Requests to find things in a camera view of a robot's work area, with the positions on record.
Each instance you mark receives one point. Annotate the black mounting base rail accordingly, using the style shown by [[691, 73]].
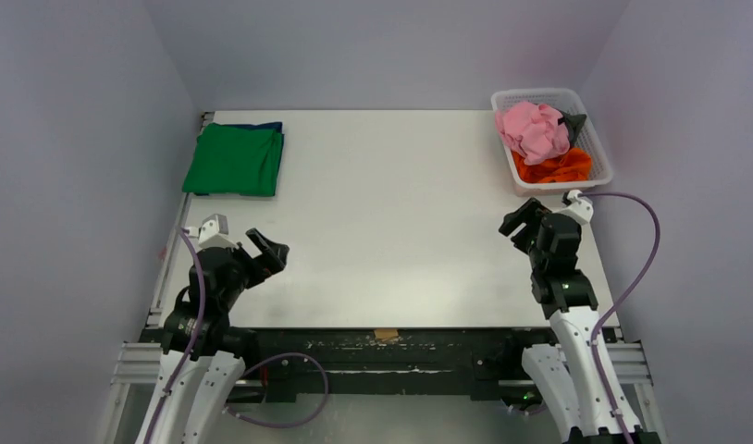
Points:
[[481, 364]]

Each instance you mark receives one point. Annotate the dark grey t-shirt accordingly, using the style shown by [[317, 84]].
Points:
[[574, 123]]

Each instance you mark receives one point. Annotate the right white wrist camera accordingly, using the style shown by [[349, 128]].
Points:
[[577, 207]]

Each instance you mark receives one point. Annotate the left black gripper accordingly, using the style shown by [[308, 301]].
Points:
[[273, 264]]

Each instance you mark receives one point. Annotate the dark blue folded t-shirt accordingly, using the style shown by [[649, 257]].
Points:
[[274, 126]]

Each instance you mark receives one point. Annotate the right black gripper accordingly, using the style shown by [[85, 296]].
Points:
[[532, 227]]

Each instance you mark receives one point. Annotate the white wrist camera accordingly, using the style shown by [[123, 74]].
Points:
[[213, 232], [577, 207]]

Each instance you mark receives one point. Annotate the aluminium frame rail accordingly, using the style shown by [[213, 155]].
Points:
[[137, 363]]

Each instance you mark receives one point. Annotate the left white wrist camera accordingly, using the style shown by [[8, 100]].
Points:
[[213, 232]]

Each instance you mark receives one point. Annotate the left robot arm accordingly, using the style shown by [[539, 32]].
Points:
[[202, 355]]

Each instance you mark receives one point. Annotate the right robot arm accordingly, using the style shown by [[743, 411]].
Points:
[[576, 378]]

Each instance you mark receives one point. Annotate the green folded t-shirt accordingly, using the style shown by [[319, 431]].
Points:
[[234, 161]]

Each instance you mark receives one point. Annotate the orange t-shirt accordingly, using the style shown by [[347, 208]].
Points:
[[574, 166]]

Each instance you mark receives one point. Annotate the brown tape piece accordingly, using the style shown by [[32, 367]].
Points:
[[386, 334]]

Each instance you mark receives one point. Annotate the white plastic basket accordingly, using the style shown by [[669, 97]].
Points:
[[588, 141]]

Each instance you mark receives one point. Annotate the pink t-shirt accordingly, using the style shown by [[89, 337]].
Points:
[[536, 132]]

